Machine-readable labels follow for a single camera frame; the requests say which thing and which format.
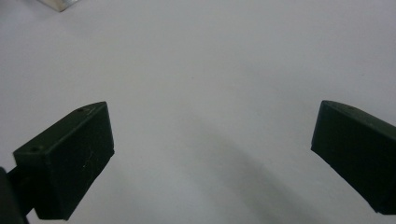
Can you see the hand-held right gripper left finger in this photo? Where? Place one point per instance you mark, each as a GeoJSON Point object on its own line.
{"type": "Point", "coordinates": [67, 161]}

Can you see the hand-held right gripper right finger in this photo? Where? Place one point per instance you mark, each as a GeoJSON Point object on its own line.
{"type": "Point", "coordinates": [358, 155]}

